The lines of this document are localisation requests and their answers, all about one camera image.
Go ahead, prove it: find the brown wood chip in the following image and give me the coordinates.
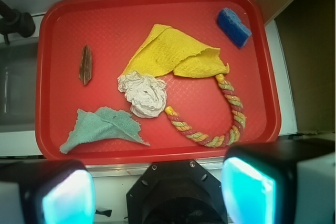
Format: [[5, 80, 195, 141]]
[[79, 45, 93, 86]]

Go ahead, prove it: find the red plastic tray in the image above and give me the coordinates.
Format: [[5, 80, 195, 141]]
[[35, 0, 281, 165]]

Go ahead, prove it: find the blue sponge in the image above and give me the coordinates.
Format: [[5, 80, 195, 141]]
[[217, 8, 252, 49]]

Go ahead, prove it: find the teal green cloth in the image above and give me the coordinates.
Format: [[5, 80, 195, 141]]
[[59, 106, 150, 154]]

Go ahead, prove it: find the black octagonal mount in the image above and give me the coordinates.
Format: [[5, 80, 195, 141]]
[[126, 160, 228, 223]]

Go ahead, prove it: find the multicolour twisted rope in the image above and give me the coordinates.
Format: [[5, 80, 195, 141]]
[[164, 73, 247, 148]]

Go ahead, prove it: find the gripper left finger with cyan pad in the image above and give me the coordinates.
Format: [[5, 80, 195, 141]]
[[1, 159, 95, 223]]

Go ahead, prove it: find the yellow cloth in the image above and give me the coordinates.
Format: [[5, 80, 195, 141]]
[[123, 24, 230, 78]]

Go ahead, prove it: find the black clamp knob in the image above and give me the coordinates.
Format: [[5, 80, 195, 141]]
[[1, 1, 36, 46]]

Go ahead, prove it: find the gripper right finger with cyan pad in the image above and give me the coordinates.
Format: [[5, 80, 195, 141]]
[[221, 138, 335, 223]]

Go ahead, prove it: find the crumpled white paper towel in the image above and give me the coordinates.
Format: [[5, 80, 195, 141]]
[[117, 71, 167, 119]]

